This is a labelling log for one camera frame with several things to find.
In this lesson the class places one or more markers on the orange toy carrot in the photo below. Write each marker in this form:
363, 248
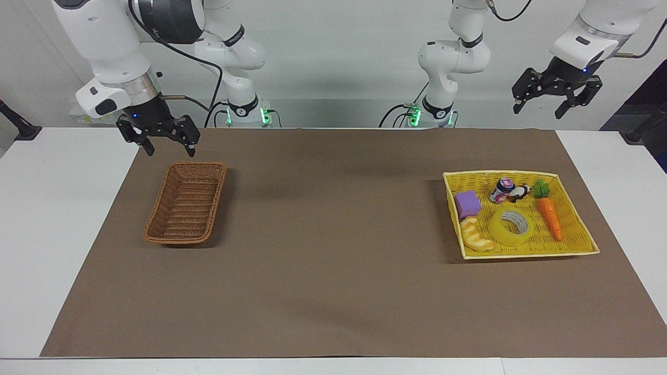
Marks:
550, 214

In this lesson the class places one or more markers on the purple cube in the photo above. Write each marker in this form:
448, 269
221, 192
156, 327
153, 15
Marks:
467, 204

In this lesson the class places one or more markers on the black stand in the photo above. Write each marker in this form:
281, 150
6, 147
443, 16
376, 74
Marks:
26, 133
638, 135

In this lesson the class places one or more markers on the brown and white toy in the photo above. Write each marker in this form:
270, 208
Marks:
520, 194

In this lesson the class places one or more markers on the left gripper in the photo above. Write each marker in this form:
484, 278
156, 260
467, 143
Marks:
568, 75

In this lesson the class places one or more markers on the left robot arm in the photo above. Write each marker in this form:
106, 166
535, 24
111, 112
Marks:
458, 57

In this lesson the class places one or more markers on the clear tape roll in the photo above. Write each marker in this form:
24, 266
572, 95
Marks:
497, 230

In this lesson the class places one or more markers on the brown wicker basket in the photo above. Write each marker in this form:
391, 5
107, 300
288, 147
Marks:
185, 205

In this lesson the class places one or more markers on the small printed can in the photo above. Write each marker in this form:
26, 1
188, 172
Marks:
501, 191

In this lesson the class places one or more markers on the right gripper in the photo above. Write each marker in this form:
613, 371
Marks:
153, 119

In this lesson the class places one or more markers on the yellow woven basket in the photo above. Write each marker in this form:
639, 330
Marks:
573, 229

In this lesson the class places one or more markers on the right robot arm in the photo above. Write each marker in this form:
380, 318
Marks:
104, 47

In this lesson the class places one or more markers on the toy bread loaf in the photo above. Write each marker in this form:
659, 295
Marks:
475, 237

